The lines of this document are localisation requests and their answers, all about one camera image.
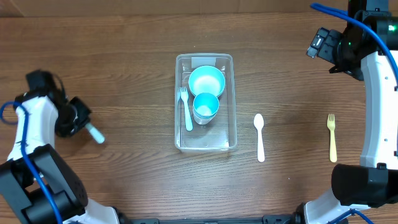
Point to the yellow plastic fork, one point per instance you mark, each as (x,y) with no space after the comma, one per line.
(331,126)

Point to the pink plastic cup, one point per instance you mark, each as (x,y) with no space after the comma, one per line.
(203,122)

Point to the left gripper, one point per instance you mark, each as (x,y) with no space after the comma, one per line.
(83,112)

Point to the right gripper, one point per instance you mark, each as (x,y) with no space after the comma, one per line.
(325,53)

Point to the pale green plastic fork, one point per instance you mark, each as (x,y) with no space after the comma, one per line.
(95,133)

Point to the blue plastic cup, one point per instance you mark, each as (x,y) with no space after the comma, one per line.
(206,105)

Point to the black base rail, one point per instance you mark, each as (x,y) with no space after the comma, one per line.
(217,220)

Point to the green plastic cup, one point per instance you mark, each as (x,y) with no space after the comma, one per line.
(199,118)

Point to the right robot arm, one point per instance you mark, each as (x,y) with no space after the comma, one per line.
(372,183)

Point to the pink plastic spoon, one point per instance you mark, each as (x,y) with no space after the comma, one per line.
(259,124)

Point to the blue plastic bowl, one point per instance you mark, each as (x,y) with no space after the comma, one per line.
(207,79)

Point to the light blue plastic fork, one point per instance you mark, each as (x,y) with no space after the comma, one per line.
(184,96)

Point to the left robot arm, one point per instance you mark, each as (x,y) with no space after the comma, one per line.
(36,182)

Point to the clear plastic container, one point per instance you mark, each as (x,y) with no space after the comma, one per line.
(220,134)

